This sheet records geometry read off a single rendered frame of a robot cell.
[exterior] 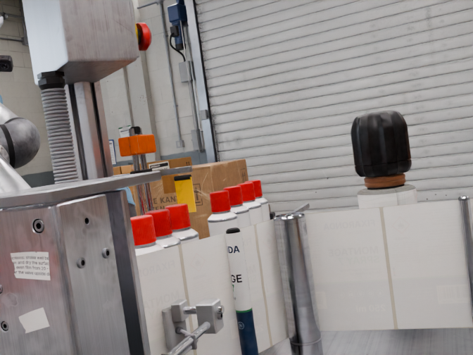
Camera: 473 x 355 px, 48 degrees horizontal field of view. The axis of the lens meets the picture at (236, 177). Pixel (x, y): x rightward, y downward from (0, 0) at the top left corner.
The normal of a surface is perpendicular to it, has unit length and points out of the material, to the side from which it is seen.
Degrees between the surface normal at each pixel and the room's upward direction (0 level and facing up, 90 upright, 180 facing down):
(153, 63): 90
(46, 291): 90
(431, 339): 0
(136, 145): 90
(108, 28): 90
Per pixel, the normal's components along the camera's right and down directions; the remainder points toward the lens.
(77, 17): 0.55, -0.04
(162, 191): -0.33, 0.10
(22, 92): 0.86, -0.09
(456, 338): -0.14, -0.99
